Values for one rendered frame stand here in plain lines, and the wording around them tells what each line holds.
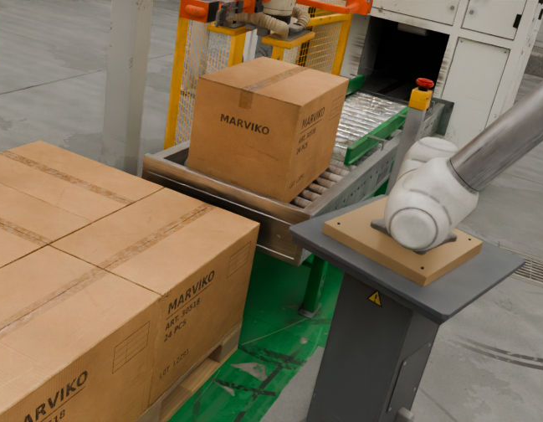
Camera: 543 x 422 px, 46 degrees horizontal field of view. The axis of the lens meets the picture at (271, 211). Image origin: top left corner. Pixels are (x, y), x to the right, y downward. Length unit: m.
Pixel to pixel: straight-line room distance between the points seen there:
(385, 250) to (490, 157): 0.39
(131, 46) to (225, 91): 1.10
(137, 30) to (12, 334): 2.03
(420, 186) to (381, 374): 0.64
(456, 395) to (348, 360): 0.77
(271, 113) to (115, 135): 1.41
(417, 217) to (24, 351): 0.92
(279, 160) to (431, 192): 0.91
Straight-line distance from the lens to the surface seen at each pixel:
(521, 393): 2.81
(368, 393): 1.97
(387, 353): 1.87
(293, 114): 2.23
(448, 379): 2.70
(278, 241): 2.31
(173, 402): 2.23
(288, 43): 2.12
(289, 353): 2.56
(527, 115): 1.47
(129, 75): 3.37
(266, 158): 2.31
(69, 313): 1.69
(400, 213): 1.48
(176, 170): 2.43
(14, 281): 1.81
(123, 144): 3.48
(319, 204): 2.35
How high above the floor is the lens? 1.51
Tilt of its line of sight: 24 degrees down
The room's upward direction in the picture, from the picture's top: 11 degrees clockwise
